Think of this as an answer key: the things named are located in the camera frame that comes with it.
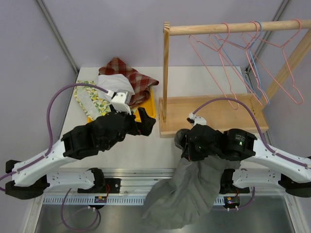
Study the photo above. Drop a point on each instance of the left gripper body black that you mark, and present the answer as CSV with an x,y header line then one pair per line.
x,y
131,128

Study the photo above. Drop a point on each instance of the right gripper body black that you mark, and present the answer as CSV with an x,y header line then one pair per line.
x,y
195,153

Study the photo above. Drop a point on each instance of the lemon print skirt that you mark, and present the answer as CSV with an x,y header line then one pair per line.
x,y
93,101

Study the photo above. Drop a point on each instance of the red plaid skirt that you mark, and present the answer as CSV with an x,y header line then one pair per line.
x,y
141,83

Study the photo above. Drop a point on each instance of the white skirt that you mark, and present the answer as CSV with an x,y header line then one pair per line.
x,y
115,83

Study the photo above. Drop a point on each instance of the grey skirt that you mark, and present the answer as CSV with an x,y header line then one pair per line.
x,y
188,196

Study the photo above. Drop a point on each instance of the blue hanger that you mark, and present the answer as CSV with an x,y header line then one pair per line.
x,y
244,73

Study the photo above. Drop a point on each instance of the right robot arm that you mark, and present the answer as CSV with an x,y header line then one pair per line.
x,y
285,171

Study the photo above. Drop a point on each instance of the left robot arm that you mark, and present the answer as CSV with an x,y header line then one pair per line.
x,y
31,178

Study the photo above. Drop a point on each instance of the wooden clothes rack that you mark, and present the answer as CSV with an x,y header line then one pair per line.
x,y
191,90

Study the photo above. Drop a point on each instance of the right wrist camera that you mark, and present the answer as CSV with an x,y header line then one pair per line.
x,y
193,119

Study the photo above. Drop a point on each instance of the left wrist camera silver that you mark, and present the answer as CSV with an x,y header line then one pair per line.
x,y
120,101

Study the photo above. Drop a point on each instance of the aluminium rail frame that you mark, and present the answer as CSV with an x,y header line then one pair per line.
x,y
133,191

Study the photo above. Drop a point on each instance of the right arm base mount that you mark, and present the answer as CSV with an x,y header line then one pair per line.
x,y
243,180

